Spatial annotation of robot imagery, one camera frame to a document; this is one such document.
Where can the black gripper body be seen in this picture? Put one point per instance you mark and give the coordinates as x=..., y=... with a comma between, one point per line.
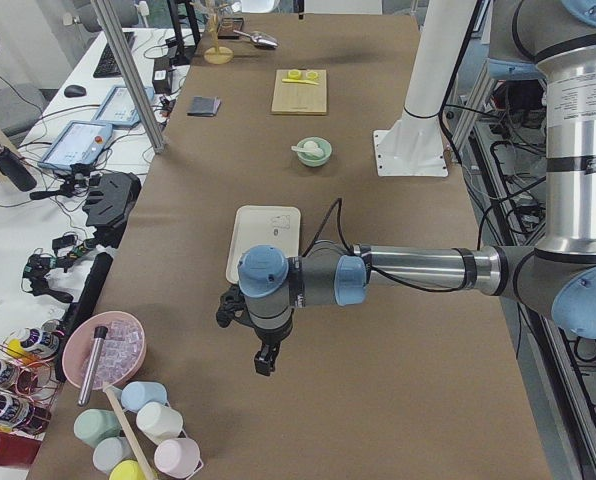
x=271, y=338

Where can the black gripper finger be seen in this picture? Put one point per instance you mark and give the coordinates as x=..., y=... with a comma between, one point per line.
x=263, y=360
x=274, y=352

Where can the white ceramic spoon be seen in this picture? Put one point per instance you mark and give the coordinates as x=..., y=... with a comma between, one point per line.
x=302, y=150

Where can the white steamed bun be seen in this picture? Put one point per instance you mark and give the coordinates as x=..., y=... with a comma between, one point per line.
x=311, y=146

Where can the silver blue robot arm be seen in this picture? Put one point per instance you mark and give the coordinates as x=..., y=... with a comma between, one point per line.
x=551, y=270

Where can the pink bowl with ice cubes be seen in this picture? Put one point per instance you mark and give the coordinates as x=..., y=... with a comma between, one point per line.
x=123, y=350

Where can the mint green bowl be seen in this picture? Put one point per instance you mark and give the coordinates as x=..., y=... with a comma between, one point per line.
x=315, y=161

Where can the beige rabbit tray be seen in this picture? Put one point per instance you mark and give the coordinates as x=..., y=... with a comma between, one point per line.
x=278, y=226

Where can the white cup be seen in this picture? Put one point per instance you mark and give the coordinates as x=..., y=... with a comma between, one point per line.
x=159, y=422

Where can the pink cup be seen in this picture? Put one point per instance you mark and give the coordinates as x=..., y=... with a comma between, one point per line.
x=178, y=458

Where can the light blue cup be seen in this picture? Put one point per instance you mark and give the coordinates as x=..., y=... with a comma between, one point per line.
x=136, y=394

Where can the metal cylinder tube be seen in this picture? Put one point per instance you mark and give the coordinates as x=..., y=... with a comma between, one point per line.
x=100, y=334

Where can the black plastic housing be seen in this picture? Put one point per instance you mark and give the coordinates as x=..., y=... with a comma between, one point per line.
x=110, y=199

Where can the yellow cup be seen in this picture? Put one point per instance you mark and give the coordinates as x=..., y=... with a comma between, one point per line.
x=127, y=470

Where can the grey cup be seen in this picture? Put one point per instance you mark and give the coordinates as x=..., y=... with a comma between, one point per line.
x=110, y=452

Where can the mint green cup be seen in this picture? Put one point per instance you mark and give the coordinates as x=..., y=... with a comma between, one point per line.
x=92, y=426

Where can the grey cloth stack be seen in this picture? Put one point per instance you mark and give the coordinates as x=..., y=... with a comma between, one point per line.
x=204, y=106

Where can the bamboo cutting board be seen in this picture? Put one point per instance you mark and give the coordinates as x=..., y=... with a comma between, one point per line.
x=298, y=99

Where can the near teach pendant tablet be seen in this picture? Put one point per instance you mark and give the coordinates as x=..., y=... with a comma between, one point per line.
x=80, y=143

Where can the teach pendant tablet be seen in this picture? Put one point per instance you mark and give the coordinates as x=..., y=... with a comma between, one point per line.
x=118, y=109
x=80, y=143

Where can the far teach pendant tablet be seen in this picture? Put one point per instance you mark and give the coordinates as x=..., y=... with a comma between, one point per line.
x=118, y=109

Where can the yellow plastic knife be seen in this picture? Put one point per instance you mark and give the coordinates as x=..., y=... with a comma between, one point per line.
x=300, y=81

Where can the lower lemon slice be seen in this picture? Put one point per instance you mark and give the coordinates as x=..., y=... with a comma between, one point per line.
x=294, y=74

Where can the lemon slice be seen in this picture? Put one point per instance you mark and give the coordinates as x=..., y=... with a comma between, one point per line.
x=294, y=74
x=312, y=75

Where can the upper lemon slice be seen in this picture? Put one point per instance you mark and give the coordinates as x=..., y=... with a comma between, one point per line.
x=312, y=75

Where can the wooden stand with base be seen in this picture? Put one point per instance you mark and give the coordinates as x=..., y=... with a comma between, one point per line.
x=215, y=10

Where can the black water bottle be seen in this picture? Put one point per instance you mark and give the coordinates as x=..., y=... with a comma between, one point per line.
x=11, y=166

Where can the metal scoop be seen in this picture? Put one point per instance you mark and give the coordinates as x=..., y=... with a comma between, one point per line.
x=259, y=39

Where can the black computer mouse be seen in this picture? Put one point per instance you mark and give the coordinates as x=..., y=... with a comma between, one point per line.
x=74, y=91

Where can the black keyboard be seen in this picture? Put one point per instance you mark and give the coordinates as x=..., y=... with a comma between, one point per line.
x=107, y=66

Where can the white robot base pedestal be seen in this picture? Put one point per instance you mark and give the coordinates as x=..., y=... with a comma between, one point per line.
x=413, y=146

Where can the aluminium frame post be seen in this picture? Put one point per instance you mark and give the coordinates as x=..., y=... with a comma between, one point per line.
x=109, y=21

